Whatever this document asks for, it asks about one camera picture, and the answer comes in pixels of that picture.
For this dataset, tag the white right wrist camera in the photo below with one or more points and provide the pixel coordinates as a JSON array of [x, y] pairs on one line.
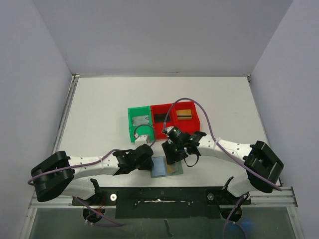
[[167, 130]]

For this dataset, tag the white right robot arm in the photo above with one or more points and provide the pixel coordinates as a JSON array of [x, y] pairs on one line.
[[262, 166]]

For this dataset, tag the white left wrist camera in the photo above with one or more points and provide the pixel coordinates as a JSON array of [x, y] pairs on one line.
[[142, 139]]

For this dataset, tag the red plastic bin middle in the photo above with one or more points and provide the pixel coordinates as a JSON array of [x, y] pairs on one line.
[[171, 119]]

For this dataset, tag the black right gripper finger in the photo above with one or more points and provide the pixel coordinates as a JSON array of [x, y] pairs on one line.
[[180, 155], [169, 152]]

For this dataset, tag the silver VIP card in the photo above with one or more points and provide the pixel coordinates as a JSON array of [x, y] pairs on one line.
[[139, 120]]

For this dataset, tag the green plastic bin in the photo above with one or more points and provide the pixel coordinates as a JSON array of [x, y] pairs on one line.
[[140, 111]]

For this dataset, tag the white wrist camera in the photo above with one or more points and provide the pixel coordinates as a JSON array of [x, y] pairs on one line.
[[142, 139], [167, 130]]

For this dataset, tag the red plastic bin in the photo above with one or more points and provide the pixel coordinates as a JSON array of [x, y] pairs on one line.
[[192, 125], [171, 119]]

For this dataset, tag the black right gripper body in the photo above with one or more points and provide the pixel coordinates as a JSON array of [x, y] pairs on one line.
[[170, 154]]

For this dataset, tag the red plastic bin right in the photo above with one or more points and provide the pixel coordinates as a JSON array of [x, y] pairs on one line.
[[192, 125]]

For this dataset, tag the black card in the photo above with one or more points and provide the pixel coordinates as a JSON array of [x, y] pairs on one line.
[[159, 118]]

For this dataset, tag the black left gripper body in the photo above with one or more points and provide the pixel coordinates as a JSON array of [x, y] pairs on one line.
[[145, 166]]

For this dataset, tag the gold card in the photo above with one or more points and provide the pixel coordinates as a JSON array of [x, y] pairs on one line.
[[185, 114], [171, 169]]

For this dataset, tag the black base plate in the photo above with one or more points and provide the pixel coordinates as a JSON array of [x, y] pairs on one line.
[[164, 202]]

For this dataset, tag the grey-green card holder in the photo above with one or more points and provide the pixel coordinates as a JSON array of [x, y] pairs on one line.
[[159, 168]]

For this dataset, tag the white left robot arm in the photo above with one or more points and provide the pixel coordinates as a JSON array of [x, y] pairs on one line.
[[60, 174]]

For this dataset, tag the aluminium frame rail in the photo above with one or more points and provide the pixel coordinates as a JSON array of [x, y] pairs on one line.
[[31, 212]]

